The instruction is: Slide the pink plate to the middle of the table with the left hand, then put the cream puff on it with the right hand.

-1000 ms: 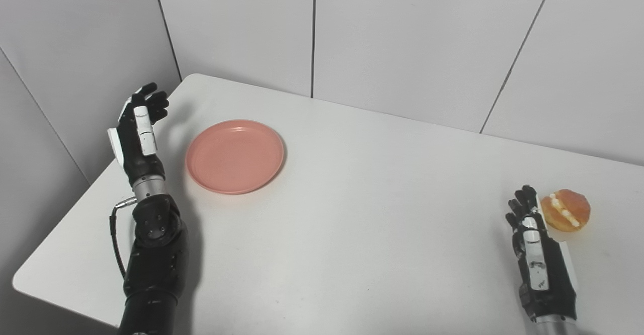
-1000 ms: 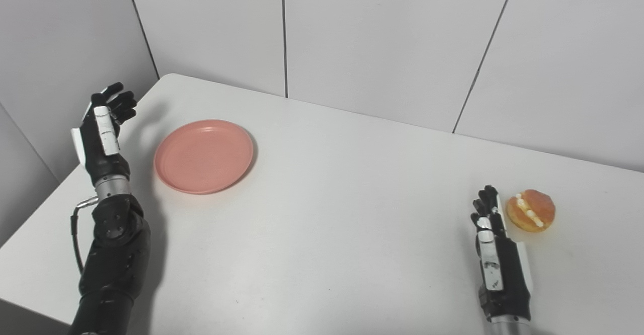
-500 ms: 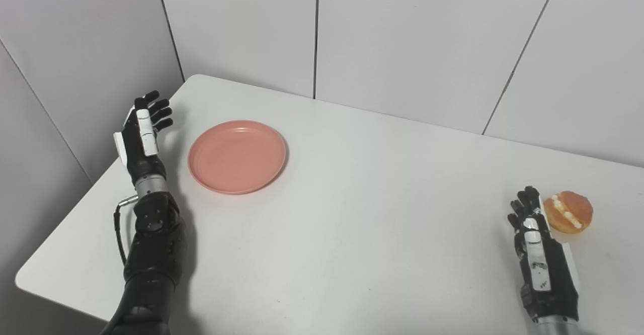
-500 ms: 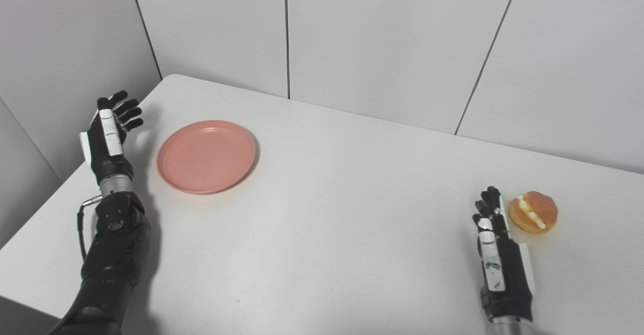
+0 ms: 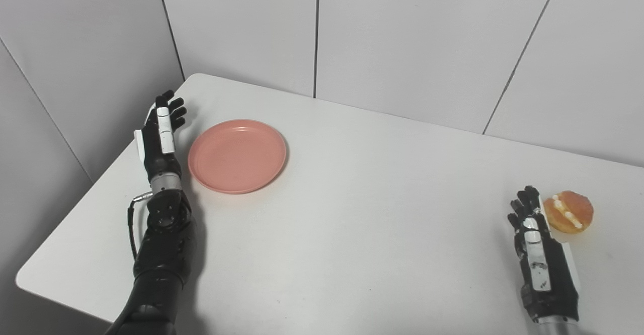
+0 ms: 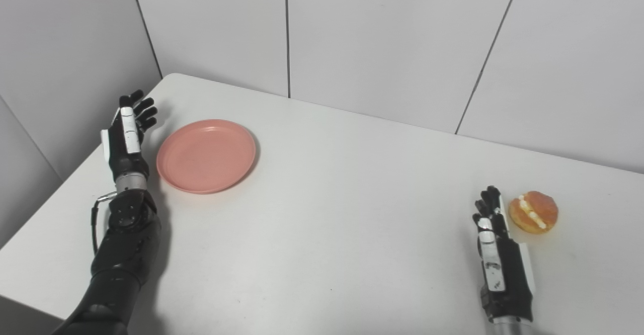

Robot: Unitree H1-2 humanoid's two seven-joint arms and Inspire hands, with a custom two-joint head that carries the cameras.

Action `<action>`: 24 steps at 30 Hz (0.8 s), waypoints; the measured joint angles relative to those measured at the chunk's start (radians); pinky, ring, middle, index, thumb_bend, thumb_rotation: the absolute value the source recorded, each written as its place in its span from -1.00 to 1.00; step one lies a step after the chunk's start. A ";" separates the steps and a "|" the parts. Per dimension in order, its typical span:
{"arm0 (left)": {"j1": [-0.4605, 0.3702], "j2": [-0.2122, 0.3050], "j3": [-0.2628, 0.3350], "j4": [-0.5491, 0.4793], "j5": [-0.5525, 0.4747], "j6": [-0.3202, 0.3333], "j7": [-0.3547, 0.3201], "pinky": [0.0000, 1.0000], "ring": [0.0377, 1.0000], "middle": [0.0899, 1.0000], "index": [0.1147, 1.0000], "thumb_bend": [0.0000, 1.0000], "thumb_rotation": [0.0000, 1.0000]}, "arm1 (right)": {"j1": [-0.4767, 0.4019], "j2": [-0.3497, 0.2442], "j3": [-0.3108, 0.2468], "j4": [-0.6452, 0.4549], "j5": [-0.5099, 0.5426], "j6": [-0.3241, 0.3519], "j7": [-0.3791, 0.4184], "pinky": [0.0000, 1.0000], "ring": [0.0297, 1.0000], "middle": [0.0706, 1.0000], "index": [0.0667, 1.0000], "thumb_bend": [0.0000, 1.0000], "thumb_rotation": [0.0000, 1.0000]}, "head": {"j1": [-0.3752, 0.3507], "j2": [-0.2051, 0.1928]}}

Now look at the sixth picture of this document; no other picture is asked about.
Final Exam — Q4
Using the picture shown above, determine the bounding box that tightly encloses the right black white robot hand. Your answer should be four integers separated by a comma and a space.
472, 186, 535, 322

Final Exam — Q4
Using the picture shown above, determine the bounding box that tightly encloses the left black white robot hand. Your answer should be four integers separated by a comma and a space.
101, 90, 158, 183

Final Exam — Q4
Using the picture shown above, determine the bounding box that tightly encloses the cream puff pastry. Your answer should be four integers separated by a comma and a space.
508, 191, 559, 234

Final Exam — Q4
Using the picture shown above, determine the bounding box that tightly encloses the pink round plate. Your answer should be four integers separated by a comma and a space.
156, 119, 257, 195

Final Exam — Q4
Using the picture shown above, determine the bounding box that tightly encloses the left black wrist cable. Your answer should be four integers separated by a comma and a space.
91, 191, 118, 255

